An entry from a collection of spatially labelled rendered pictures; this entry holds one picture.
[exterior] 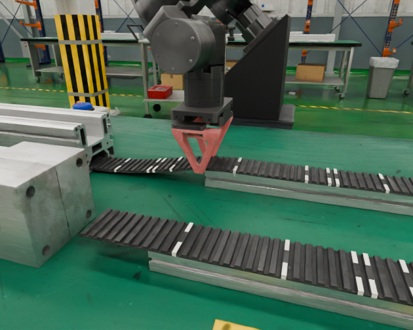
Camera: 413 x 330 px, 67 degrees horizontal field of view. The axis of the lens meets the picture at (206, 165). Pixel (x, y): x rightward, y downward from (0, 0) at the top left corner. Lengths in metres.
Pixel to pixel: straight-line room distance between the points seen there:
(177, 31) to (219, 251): 0.23
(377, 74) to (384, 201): 4.87
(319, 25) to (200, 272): 7.72
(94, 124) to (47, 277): 0.30
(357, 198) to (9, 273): 0.42
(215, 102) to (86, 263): 0.25
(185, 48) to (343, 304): 0.29
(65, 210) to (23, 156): 0.08
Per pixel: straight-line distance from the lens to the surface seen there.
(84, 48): 3.69
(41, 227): 0.36
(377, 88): 5.37
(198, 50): 0.35
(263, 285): 0.31
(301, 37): 5.27
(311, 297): 0.31
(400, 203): 0.49
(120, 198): 0.47
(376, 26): 8.07
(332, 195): 0.47
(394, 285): 0.31
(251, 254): 0.30
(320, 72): 5.20
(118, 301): 0.32
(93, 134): 0.60
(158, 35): 0.36
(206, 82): 0.43
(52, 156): 0.39
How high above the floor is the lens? 1.01
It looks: 24 degrees down
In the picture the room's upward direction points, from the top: straight up
